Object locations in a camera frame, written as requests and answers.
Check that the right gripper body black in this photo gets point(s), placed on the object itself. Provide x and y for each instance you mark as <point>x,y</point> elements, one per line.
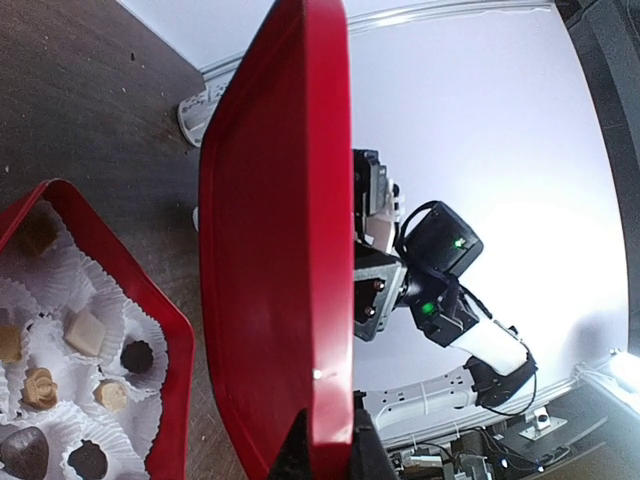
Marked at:
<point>378,279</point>

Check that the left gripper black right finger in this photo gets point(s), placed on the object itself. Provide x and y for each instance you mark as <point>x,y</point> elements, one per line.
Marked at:
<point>369,459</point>

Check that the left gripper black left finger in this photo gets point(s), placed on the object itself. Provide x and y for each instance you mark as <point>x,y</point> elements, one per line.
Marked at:
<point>293,459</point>

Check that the red box base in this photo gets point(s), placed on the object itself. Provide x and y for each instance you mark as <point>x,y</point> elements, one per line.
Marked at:
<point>168,456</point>

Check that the red box lid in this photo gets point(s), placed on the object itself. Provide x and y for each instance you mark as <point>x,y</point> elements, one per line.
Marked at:
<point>276,242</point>

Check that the dark heart chocolate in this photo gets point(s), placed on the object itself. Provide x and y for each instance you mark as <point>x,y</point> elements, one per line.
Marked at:
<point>25,454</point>

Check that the tan square chocolate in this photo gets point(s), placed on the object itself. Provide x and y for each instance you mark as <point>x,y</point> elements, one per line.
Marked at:
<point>10,344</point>

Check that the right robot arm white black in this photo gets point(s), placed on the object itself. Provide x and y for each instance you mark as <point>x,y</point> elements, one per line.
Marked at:
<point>420,271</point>

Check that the white paper liners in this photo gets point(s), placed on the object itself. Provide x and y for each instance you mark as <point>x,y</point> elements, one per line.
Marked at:
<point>37,294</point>

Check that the white mug orange inside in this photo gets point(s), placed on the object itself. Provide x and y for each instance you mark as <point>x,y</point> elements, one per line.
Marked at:
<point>195,112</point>

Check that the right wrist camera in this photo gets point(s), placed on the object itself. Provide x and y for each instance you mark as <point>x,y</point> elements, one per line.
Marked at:
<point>378,202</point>

